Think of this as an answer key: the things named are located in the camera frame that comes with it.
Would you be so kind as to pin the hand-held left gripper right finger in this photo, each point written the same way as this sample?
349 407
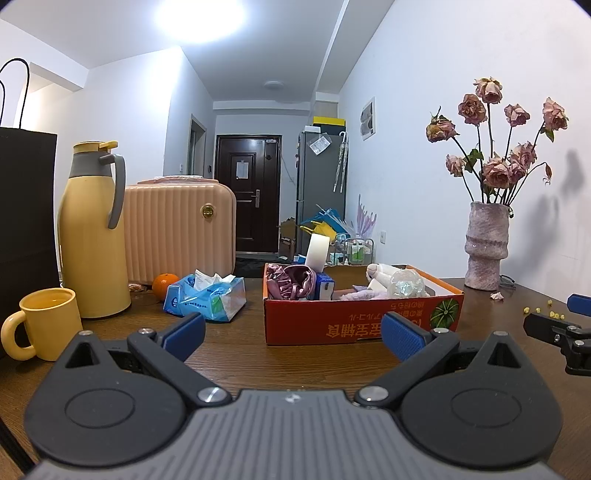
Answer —
404 337

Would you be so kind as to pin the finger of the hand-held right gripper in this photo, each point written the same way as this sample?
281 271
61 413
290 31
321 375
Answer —
581 305
547 328

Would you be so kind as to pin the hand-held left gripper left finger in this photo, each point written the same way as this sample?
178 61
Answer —
187 332

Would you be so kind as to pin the clear plastic bottle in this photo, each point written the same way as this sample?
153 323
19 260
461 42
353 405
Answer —
406 284

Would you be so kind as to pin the orange cardboard box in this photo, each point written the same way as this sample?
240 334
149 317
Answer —
351 323

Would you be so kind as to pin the lilac fluffy cloth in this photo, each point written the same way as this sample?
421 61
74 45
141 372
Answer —
358 292

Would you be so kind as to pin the white and yellow plush toy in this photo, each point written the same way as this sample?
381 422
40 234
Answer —
378 274

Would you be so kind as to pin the small blue tissue packet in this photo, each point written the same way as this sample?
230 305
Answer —
325 287

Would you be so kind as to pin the pale pink satin scrunchie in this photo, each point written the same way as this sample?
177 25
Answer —
277 284

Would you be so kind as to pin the magenta satin scrunchie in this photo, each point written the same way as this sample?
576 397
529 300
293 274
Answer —
302 281

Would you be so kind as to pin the blue soft tissue pack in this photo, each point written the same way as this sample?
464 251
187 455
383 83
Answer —
207 300

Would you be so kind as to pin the scattered yellow kernels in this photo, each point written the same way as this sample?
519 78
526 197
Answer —
551 315

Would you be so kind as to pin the orange fruit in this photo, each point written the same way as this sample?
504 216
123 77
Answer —
165 286

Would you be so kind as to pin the black eyeglasses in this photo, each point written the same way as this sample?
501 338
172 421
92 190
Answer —
508 281

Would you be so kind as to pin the small snack wrapper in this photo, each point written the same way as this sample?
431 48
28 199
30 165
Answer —
137 287

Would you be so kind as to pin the metal trolley rack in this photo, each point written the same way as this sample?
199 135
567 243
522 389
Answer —
355 251

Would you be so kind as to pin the pink textured vase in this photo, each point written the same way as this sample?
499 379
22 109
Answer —
485 249

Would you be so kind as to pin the pink ribbed suitcase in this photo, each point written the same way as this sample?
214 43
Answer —
175 230

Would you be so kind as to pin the yellow thermos jug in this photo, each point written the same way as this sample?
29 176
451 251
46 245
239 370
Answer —
92 249

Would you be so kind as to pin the yellow mug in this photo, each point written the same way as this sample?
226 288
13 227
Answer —
51 327

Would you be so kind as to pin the brown cardboard carton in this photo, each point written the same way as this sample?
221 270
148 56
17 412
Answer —
287 237

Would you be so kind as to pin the yellow dustpan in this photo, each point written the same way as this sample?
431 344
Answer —
318 228

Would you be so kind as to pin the dark brown entrance door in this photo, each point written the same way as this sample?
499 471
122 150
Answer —
247 207

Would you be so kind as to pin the bunch of dried pink roses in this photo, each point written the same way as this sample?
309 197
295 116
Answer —
496 170

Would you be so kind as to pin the grey refrigerator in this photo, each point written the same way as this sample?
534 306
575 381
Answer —
318 184

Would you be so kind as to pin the grey side door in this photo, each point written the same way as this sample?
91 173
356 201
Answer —
196 147

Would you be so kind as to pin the white folded umbrella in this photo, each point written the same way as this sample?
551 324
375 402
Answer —
340 161

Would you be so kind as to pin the black paper bag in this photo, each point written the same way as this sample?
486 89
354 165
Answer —
27 207

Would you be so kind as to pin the clear plastic pouch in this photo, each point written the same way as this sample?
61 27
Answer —
319 145

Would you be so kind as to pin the yellow and black box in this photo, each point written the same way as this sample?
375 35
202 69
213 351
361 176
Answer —
328 121

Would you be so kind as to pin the small round ceiling lamp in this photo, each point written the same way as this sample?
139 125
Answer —
273 85

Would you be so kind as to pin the large bright ceiling lamp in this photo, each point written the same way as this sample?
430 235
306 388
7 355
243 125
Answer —
199 18

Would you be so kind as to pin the purple flower wall decal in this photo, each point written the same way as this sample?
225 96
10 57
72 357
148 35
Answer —
367 217

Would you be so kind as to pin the white wall panel box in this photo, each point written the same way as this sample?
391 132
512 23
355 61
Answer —
368 119

